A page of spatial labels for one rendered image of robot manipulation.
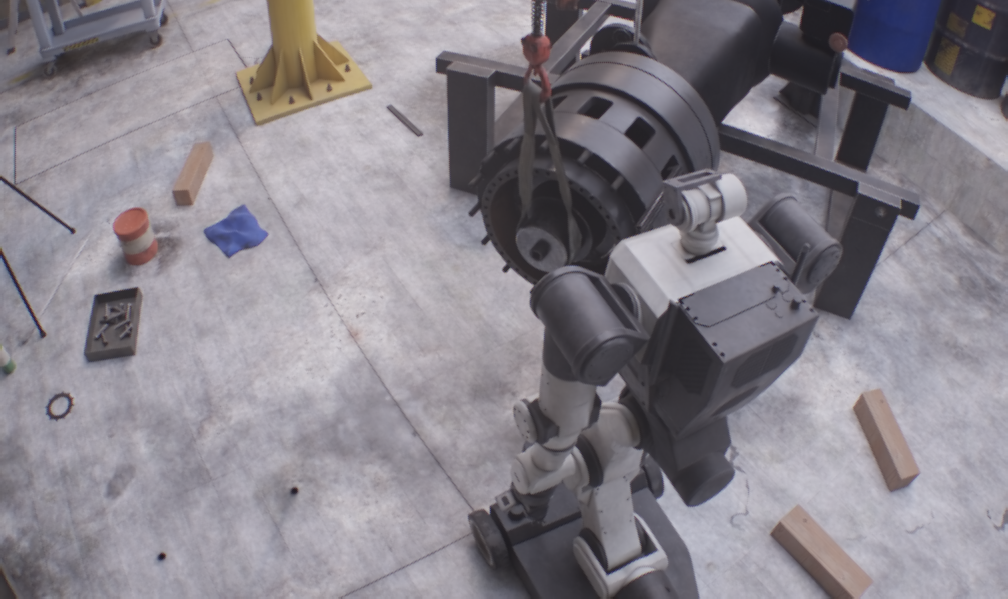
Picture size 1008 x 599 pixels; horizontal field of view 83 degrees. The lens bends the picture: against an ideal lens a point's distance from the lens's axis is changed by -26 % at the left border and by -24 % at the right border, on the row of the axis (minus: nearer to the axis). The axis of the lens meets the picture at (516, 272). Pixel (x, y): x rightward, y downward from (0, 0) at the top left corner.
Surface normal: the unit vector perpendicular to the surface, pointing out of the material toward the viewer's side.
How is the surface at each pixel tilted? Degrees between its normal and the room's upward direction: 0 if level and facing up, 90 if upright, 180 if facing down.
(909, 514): 0
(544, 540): 0
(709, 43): 27
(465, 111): 90
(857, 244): 90
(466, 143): 90
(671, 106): 32
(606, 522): 60
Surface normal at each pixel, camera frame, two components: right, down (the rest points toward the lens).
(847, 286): -0.41, 0.64
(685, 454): 0.33, -0.04
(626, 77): 0.05, -0.69
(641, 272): -0.58, -0.33
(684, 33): -0.21, -0.34
